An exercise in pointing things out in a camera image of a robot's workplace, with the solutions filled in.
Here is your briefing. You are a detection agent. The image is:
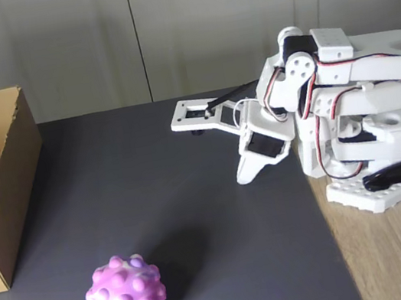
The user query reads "dark grey table mat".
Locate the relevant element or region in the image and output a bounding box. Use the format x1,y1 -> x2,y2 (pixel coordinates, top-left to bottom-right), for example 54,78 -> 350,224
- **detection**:
0,72 -> 364,300

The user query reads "pink purple knobby ball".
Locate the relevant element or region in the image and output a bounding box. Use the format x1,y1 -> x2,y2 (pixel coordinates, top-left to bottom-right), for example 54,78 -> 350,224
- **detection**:
79,247 -> 168,300

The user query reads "white gripper camera mount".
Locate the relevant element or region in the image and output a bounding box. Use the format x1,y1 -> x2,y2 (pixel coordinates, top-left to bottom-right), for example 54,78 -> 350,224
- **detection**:
166,89 -> 251,145

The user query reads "thin white cable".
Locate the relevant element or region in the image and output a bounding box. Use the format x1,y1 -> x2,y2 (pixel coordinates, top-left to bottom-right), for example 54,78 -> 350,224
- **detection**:
231,97 -> 260,129

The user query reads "brown cardboard box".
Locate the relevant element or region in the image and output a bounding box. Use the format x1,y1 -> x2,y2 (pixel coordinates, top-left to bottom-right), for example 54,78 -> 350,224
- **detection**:
0,83 -> 68,294

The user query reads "black camera cable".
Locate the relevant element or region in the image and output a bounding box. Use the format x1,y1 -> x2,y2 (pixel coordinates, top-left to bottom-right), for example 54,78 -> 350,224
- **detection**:
200,79 -> 267,118

